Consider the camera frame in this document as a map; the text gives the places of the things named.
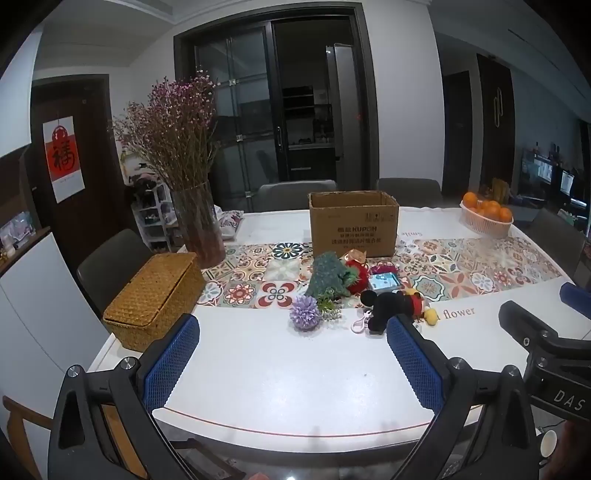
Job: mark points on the black framed glass sliding door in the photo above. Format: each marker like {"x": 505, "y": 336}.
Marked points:
{"x": 249, "y": 92}

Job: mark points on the grey dining chair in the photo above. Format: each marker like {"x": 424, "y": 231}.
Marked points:
{"x": 554, "y": 240}
{"x": 111, "y": 263}
{"x": 411, "y": 191}
{"x": 291, "y": 194}

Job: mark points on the pile of oranges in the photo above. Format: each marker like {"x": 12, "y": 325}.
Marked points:
{"x": 489, "y": 207}

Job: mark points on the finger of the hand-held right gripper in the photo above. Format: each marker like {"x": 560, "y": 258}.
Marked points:
{"x": 577, "y": 300}
{"x": 524, "y": 321}

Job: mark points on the white cabinet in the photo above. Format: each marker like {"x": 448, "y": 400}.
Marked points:
{"x": 37, "y": 314}

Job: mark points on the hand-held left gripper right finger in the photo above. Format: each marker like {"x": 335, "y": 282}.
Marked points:
{"x": 415, "y": 364}

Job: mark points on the woven straw basket box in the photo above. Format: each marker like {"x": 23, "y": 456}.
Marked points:
{"x": 152, "y": 295}

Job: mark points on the purple flower ball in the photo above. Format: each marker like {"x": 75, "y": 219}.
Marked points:
{"x": 304, "y": 314}

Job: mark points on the magenta snack packet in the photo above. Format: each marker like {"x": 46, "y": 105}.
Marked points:
{"x": 383, "y": 267}

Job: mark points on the small artificial plant sprig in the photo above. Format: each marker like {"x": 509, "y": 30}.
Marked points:
{"x": 328, "y": 307}

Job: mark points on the blue and white packet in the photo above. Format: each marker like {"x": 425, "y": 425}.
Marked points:
{"x": 384, "y": 281}

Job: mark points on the computer monitor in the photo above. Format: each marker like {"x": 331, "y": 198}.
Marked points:
{"x": 540, "y": 170}
{"x": 567, "y": 183}

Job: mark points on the white storage rack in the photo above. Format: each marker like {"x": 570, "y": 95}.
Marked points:
{"x": 152, "y": 217}

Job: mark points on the grey refrigerator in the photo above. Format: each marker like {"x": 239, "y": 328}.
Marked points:
{"x": 344, "y": 115}

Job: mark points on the dark closet door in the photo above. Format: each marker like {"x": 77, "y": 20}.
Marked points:
{"x": 496, "y": 120}

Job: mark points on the brown cardboard box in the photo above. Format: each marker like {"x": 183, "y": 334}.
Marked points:
{"x": 353, "y": 230}

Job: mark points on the dark green plush toy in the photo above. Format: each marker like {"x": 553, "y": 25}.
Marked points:
{"x": 328, "y": 273}

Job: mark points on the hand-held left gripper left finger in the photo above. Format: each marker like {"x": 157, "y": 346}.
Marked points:
{"x": 171, "y": 364}

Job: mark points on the dark wooden door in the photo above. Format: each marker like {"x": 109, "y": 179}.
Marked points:
{"x": 97, "y": 175}

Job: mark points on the red and white wall calendar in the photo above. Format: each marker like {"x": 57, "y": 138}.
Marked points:
{"x": 64, "y": 157}

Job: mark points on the white paper cup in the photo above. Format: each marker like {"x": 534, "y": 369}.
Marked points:
{"x": 549, "y": 444}

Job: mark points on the gold snack packet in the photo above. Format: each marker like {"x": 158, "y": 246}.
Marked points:
{"x": 354, "y": 255}

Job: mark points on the red and green plush toy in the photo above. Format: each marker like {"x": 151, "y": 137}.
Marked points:
{"x": 359, "y": 280}

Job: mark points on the dried purple flower bunch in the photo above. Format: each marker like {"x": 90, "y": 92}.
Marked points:
{"x": 175, "y": 138}

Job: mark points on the floral fabric pouch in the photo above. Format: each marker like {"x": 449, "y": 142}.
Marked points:
{"x": 231, "y": 224}

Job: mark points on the tile pattern table runner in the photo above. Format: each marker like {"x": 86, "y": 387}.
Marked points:
{"x": 258, "y": 277}

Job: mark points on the white plastic fruit basket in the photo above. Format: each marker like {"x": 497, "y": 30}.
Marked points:
{"x": 485, "y": 226}

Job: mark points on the black mouse plush toy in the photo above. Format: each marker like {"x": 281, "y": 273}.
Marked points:
{"x": 388, "y": 307}

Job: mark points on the wooden chair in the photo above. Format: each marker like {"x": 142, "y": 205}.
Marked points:
{"x": 27, "y": 413}

